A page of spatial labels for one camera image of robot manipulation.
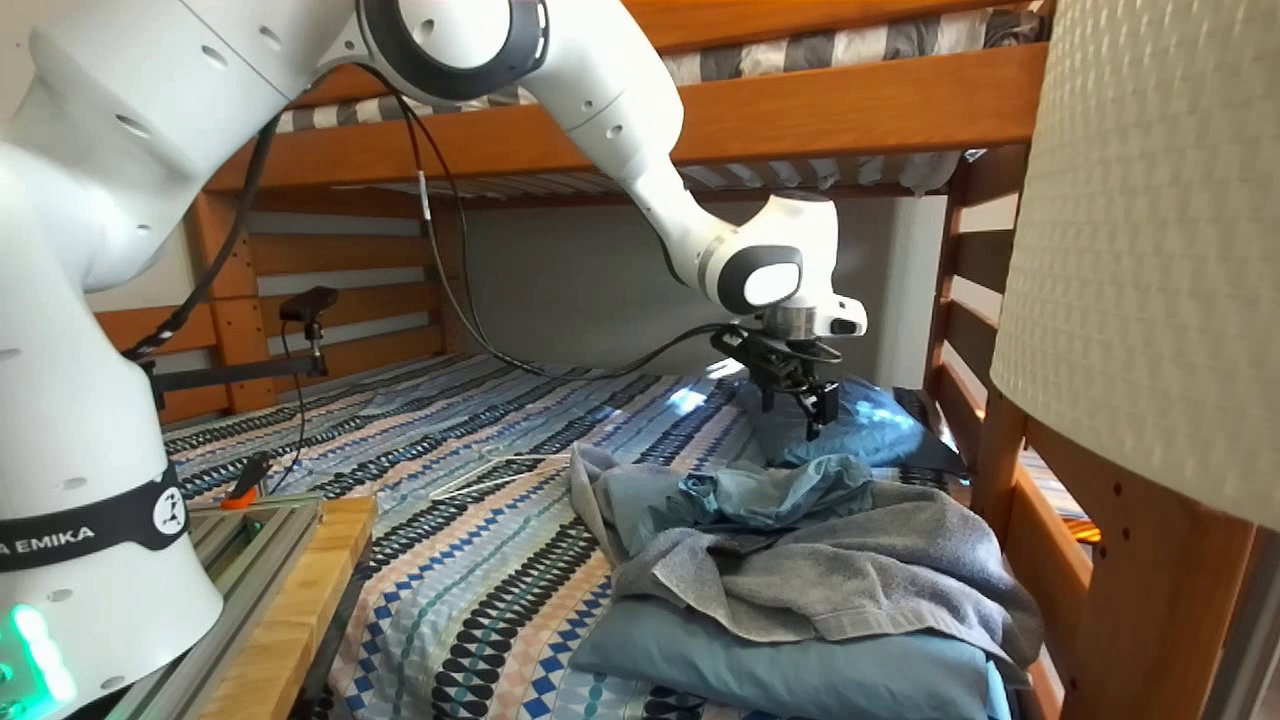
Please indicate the black camera on stand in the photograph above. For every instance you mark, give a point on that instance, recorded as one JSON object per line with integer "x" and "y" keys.
{"x": 307, "y": 309}

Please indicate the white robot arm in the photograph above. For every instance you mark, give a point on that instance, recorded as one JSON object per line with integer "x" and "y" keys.
{"x": 153, "y": 121}

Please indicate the patterned blue bedspread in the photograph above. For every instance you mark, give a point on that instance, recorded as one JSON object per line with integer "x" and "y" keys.
{"x": 482, "y": 579}

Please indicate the teal pillow under blanket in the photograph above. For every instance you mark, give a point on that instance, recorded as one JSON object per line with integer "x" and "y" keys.
{"x": 887, "y": 676}

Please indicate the grey fleece blanket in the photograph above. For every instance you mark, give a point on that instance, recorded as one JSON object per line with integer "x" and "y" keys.
{"x": 903, "y": 561}

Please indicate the aluminium and wood robot base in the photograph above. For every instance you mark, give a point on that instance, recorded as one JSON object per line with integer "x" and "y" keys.
{"x": 291, "y": 574}

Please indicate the light blue towel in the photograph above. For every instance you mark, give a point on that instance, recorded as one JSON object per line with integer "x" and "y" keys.
{"x": 638, "y": 500}

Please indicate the white lampshade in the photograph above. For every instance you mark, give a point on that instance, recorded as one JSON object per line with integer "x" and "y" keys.
{"x": 1142, "y": 309}

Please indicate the wooden bunk bed frame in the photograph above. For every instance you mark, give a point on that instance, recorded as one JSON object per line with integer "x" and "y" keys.
{"x": 1149, "y": 592}

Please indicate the upper bunk mattress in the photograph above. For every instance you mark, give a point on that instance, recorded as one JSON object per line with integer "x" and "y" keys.
{"x": 824, "y": 65}

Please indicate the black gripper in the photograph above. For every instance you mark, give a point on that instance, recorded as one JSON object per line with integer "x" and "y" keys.
{"x": 783, "y": 371}

